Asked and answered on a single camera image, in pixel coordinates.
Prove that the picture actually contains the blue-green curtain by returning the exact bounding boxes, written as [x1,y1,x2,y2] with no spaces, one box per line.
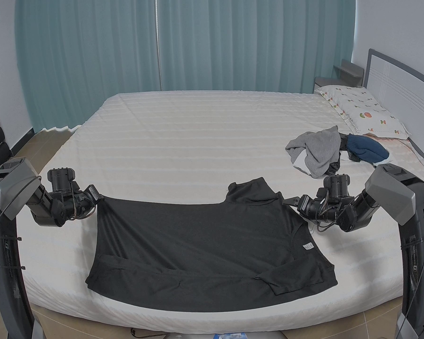
[155,0,355,94]
[15,0,160,133]

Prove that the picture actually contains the bed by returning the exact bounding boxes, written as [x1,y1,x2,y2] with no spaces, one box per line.
[17,48,424,335]

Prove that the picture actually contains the grey bedside table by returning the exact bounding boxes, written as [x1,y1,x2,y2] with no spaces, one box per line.
[314,59,365,94]

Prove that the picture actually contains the black long-sleeved top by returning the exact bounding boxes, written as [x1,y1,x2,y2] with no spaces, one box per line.
[85,177,339,313]

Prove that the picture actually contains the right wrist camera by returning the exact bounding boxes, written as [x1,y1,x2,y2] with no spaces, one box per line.
[297,194,318,215]

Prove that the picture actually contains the white printed pillow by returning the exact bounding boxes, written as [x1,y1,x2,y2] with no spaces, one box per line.
[318,84,411,140]

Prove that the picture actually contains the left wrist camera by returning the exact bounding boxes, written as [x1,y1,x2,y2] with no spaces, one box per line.
[87,184,104,204]

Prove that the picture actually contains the black garment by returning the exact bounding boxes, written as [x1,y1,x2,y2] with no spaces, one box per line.
[324,133,362,177]

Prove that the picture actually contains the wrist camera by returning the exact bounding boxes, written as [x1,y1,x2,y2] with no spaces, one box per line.
[87,184,104,204]
[297,194,318,215]

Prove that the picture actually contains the dark blue garment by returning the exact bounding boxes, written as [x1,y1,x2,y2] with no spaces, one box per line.
[346,134,390,164]

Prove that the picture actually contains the grey garment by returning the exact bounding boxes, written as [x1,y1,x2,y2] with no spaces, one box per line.
[285,126,341,179]

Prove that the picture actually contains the black cable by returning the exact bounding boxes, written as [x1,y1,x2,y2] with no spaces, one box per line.
[129,327,170,339]

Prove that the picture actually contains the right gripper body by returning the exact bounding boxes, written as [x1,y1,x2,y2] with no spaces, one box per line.
[310,198,340,224]

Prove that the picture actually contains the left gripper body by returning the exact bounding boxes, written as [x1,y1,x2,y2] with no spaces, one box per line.
[61,189,96,222]

